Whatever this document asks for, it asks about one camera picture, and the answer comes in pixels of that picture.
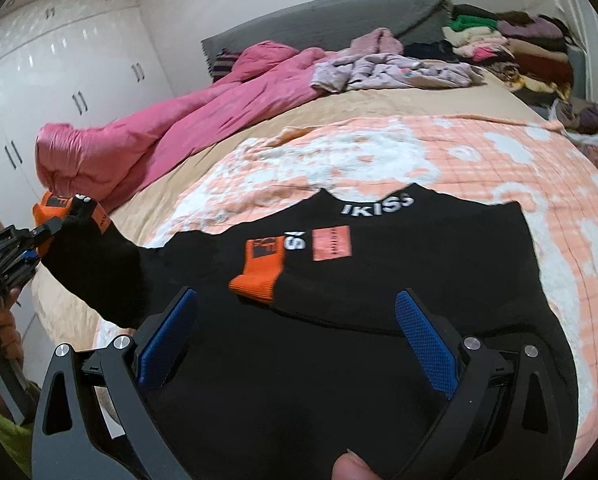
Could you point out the beige bed sheet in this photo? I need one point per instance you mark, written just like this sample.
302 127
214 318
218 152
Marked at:
279 105

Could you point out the stack of folded clothes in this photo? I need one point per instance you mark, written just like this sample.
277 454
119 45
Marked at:
519 45

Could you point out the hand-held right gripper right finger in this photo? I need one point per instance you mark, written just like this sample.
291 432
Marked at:
429 345

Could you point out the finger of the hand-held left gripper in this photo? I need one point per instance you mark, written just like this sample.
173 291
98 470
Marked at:
34 232
21 261

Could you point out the striped dark cloth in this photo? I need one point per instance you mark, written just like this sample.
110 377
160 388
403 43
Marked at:
224 62

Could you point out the person's left hand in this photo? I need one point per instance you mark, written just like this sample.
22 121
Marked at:
4 322

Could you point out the white glossy wardrobe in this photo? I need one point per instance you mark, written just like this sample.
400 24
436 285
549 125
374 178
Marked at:
54 85

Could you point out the dark navy garment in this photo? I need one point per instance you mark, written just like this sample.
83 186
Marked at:
429 51

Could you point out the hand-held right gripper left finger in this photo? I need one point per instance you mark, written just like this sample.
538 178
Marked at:
166 335

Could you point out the white bag of clothes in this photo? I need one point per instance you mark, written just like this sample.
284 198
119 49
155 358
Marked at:
586 120

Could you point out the white curtain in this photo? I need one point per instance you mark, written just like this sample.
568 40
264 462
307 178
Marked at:
586 25

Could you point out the pink duvet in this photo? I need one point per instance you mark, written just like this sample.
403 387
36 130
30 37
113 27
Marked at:
179 125

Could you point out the lilac crumpled garment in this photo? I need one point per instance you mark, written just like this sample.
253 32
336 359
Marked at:
379 71

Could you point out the person's right hand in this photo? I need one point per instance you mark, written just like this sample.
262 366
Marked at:
354 467

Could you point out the dusty pink garment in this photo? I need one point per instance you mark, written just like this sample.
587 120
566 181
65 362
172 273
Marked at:
379 40

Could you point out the person's left forearm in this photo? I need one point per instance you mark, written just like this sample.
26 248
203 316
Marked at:
1 435

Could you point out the peach and white patterned blanket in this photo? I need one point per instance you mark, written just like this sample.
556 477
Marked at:
554 185

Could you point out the black sweater with orange cuffs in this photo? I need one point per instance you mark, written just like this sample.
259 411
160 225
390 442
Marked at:
329 360

